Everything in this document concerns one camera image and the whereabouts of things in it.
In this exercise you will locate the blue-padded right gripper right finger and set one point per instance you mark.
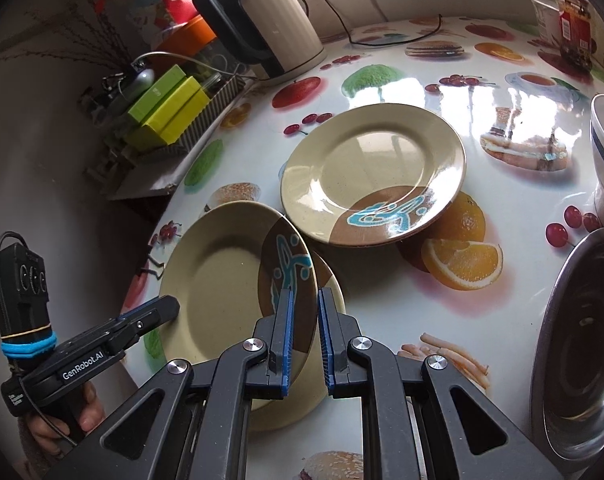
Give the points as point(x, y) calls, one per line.
point(421, 419)

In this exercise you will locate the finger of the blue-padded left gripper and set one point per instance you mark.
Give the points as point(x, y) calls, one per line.
point(147, 317)

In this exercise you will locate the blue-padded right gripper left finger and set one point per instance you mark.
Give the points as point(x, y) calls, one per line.
point(191, 421)

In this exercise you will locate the stainless steel bowl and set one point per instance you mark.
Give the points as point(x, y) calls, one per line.
point(567, 388)

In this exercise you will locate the yellow box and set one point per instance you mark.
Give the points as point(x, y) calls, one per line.
point(167, 122)

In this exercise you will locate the green box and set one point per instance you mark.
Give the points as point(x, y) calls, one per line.
point(156, 94)

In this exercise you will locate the grey mouse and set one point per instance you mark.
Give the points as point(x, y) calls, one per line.
point(129, 86)

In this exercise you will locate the striped storage basket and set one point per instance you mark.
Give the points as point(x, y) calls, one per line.
point(195, 131)

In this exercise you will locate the cream electric kettle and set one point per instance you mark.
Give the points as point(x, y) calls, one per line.
point(274, 38)

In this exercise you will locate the red-lidded sauce jar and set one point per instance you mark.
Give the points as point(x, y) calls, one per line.
point(575, 33)

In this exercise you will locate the white plastic cup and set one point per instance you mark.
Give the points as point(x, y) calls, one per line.
point(547, 16)

